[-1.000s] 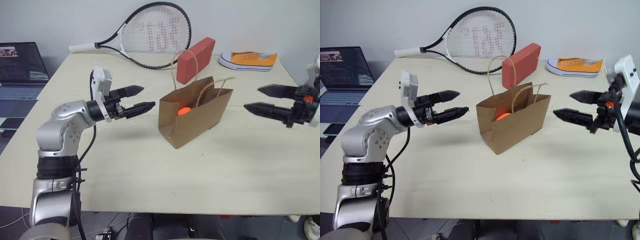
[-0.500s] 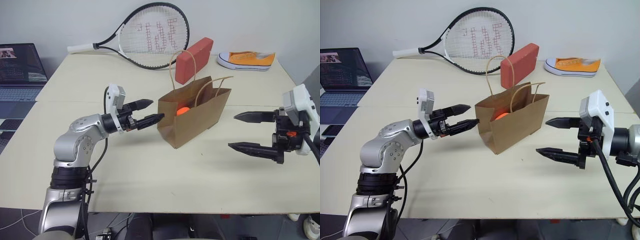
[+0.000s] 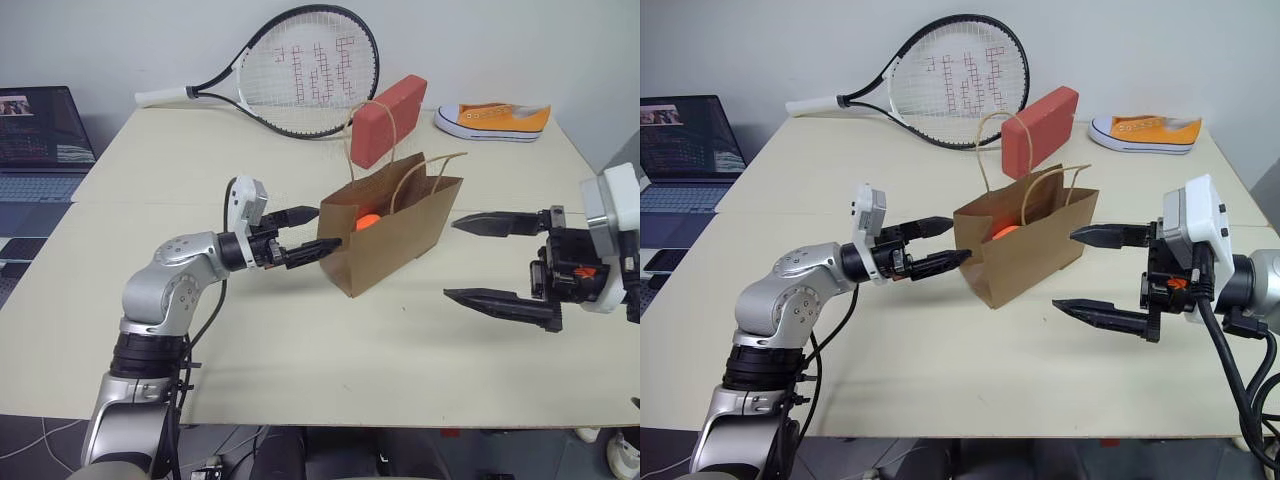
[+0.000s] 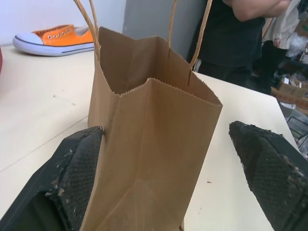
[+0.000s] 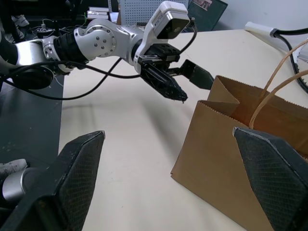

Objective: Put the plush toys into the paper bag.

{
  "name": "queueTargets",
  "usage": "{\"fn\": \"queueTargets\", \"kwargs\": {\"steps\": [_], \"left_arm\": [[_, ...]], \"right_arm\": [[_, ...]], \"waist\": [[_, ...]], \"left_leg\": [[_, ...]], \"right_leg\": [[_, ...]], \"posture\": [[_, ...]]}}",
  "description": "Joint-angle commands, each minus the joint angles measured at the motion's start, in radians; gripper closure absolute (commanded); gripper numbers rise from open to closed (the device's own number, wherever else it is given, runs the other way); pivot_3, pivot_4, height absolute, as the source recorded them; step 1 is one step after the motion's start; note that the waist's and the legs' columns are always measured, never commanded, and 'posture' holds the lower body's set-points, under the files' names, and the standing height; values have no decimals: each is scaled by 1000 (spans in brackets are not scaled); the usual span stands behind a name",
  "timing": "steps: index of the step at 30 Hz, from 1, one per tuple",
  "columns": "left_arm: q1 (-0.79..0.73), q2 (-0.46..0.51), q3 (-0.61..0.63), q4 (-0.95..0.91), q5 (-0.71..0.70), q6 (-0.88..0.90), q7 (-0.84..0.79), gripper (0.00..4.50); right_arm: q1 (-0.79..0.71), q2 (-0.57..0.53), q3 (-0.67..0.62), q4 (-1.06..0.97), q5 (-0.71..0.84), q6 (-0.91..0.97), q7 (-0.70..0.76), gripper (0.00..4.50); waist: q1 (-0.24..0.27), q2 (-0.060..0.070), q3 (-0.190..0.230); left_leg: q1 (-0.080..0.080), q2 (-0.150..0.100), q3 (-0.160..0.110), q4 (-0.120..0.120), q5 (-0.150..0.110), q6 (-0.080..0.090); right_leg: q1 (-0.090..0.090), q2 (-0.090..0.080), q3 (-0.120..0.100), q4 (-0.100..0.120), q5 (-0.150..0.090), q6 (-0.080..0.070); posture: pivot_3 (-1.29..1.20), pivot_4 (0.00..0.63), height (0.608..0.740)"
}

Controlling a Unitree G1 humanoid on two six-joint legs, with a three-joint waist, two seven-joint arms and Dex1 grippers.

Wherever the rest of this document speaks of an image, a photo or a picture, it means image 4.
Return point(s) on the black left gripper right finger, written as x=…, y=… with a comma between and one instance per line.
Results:
x=272, y=168

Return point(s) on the bystander in black clothes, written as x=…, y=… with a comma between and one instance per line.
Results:
x=226, y=43

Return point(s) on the orange and white sneaker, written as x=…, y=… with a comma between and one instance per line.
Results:
x=53, y=41

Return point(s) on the brown cardboard box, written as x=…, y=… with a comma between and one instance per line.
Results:
x=288, y=91

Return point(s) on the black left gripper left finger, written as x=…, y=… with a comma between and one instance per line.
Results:
x=60, y=173

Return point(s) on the bystander in beige jacket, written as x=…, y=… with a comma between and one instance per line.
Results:
x=284, y=24

